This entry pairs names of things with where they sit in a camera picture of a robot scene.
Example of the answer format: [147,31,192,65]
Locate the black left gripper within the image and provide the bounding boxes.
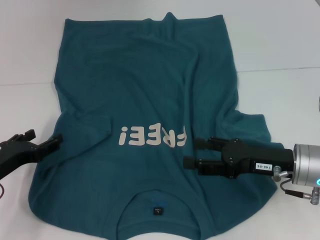
[0,129,63,180]

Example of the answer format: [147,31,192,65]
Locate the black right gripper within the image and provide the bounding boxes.
[183,136,294,180]

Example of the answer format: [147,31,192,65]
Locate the teal t-shirt with FREE print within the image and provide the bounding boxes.
[26,12,278,240]

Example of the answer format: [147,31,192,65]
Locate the right wrist cable with connector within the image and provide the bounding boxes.
[272,166,320,206]

